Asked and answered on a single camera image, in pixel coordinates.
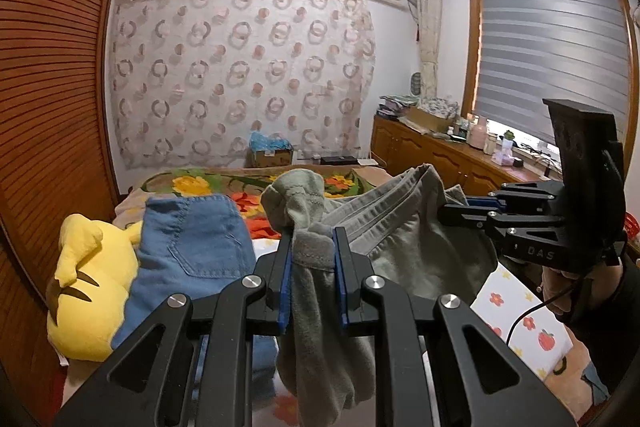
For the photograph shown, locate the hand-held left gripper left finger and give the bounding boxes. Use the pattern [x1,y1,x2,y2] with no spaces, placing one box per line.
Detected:
[52,236,294,427]

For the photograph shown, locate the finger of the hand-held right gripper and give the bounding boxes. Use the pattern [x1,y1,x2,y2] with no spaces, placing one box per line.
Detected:
[466,179,567,214]
[438,203,567,236]

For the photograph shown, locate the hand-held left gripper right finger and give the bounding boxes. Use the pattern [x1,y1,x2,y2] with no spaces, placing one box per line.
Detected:
[333,226,576,427]

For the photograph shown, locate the grey-green pants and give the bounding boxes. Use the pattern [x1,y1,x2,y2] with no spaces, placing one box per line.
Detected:
[261,163,498,413]

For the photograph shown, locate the person's right forearm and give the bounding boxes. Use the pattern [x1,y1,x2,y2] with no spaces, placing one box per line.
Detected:
[565,252,640,408]

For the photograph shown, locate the person's right hand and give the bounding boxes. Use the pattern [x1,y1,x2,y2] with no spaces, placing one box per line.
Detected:
[541,268,584,322]

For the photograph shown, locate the wooden sideboard cabinet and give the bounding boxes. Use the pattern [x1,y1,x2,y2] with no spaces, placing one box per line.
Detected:
[371,114,571,201]

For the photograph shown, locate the pink bottle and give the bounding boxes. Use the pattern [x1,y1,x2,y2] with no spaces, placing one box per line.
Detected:
[469,116,489,153]

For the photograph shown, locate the folded blue jeans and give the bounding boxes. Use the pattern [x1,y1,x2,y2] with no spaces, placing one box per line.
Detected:
[111,194,279,383]

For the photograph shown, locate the open cardboard box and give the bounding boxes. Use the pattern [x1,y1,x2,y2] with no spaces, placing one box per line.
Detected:
[403,106,452,134]

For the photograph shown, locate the floral cloth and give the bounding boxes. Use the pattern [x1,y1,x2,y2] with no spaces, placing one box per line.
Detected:
[422,97,459,118]

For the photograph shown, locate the small cardboard box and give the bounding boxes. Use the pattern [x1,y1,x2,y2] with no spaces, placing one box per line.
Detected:
[251,147,294,168]

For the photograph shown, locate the stack of papers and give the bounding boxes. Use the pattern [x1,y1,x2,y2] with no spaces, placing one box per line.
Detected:
[378,94,419,118]

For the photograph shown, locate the blue plastic bag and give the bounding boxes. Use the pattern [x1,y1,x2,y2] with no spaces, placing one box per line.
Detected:
[249,131,291,153]

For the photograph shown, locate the grey window blind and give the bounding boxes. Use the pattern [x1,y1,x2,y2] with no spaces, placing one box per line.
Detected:
[472,0,632,144]

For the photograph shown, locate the cream lace curtain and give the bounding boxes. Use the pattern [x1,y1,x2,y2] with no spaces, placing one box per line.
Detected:
[414,0,444,100]

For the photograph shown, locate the yellow plush toy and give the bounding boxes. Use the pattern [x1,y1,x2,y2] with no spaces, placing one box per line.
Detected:
[46,213,144,363]

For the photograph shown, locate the wooden louvered wardrobe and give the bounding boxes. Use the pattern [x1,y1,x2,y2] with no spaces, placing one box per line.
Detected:
[0,0,136,408]

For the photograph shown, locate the black cable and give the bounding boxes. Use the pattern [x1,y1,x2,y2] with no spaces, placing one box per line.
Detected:
[505,279,592,349]

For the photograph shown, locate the circle pattern wall curtain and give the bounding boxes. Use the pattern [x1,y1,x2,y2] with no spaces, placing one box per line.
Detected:
[111,0,377,171]

